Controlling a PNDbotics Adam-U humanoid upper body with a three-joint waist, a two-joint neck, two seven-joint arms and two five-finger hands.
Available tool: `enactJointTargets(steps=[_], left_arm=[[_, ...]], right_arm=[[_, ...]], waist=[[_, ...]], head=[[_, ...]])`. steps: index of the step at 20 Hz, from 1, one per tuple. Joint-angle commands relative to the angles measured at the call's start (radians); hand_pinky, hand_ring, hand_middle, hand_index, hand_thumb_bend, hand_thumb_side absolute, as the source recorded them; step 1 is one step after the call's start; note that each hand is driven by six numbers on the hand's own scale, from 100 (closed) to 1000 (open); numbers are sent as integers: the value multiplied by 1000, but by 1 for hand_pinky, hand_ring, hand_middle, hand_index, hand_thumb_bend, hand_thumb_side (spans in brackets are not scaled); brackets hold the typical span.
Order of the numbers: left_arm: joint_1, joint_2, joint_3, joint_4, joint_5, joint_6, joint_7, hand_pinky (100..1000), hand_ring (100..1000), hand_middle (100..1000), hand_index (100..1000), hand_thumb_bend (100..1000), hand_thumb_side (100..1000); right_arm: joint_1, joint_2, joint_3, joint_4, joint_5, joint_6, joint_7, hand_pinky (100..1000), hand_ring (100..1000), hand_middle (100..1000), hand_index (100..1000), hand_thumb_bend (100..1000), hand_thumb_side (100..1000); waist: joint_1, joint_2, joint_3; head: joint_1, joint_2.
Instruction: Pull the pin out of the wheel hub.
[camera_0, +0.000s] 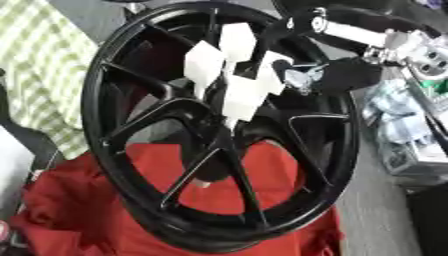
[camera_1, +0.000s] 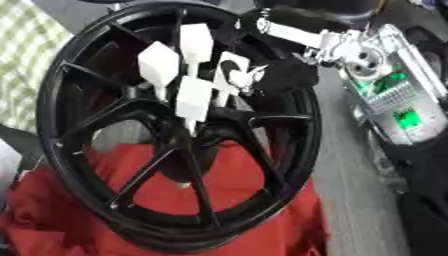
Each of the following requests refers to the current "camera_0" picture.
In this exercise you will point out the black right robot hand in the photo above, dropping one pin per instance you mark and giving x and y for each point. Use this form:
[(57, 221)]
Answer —
[(350, 75)]

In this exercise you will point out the white pin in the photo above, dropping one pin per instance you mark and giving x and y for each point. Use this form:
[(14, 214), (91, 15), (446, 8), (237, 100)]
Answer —
[(273, 75), (242, 100), (237, 41), (204, 65)]

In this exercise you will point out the black spoked wheel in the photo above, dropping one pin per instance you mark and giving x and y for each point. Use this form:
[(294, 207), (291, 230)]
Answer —
[(114, 110)]

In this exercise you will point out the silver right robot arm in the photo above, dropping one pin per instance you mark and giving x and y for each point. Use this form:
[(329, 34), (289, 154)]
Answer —
[(408, 133)]

